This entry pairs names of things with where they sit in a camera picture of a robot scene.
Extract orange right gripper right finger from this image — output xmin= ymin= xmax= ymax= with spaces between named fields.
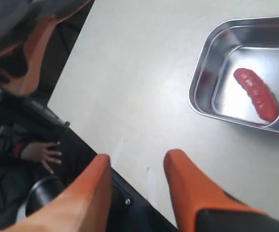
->
xmin=163 ymin=149 xmax=279 ymax=232

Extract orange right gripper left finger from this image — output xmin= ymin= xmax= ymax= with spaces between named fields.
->
xmin=5 ymin=154 xmax=112 ymax=232

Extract red toy sausage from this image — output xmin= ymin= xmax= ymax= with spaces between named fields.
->
xmin=234 ymin=68 xmax=279 ymax=122

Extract dark lid with orange seal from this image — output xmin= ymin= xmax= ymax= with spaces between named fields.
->
xmin=0 ymin=0 xmax=89 ymax=57

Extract person's bare hand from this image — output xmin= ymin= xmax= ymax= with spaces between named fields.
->
xmin=21 ymin=142 xmax=62 ymax=174

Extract person's dark clothed body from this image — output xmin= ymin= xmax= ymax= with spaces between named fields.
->
xmin=0 ymin=72 xmax=99 ymax=232

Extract steel two-compartment lunch box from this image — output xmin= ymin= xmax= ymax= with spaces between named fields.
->
xmin=189 ymin=16 xmax=279 ymax=134

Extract black cylindrical post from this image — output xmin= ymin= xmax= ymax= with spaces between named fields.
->
xmin=25 ymin=175 xmax=65 ymax=217

